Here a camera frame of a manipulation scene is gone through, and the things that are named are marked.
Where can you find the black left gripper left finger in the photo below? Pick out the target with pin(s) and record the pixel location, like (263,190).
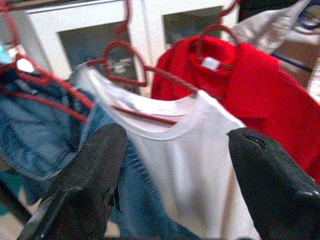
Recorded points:
(85,180)

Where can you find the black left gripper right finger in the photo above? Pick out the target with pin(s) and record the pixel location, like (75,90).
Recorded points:
(275,195)

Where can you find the blue denim shorts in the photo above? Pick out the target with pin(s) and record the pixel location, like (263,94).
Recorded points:
(37,135)

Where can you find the red heart-shaped clothes hanger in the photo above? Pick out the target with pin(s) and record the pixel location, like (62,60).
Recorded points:
(62,111)
(220,27)
(172,78)

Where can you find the white round-neck t-shirt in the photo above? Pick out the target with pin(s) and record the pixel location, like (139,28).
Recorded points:
(190,170)

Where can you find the red shirt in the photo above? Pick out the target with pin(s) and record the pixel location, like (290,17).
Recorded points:
(262,95)

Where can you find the white glass-door cabinet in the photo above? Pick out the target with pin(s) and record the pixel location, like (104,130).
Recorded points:
(147,30)

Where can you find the pale grey white garment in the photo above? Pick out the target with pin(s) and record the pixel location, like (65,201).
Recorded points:
(265,27)

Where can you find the black chrome clothes rack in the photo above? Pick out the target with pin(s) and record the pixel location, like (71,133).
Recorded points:
(62,5)

